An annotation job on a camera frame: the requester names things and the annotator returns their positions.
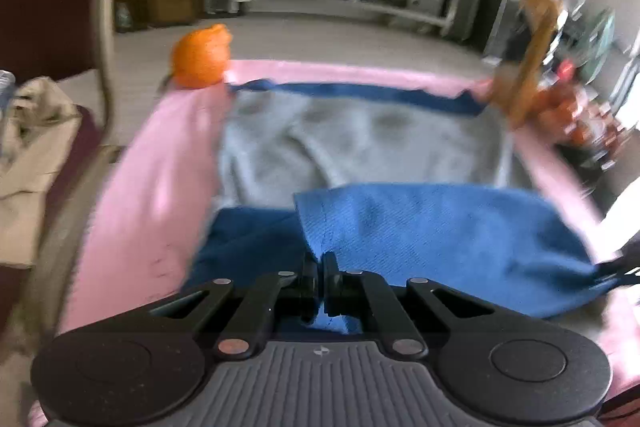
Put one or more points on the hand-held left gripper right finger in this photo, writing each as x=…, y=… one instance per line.
x=331, y=287

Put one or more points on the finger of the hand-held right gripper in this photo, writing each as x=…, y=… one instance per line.
x=627, y=274

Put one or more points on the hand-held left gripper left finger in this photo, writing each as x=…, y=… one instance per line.
x=311, y=287

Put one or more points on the blue and grey waffle sweatshirt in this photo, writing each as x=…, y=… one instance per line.
x=350, y=142

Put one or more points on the pile of mixed fruit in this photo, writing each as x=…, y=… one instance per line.
x=575, y=117

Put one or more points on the pink printed towel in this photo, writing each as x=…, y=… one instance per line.
x=165, y=187

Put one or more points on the orange juice bottle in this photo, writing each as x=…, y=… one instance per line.
x=530, y=57

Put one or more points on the large orange citrus fruit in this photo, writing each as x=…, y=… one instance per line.
x=200, y=57

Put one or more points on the black drawer cabinet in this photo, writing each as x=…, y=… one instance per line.
x=497, y=24

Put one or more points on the beige jacket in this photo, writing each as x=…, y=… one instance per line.
x=35, y=187

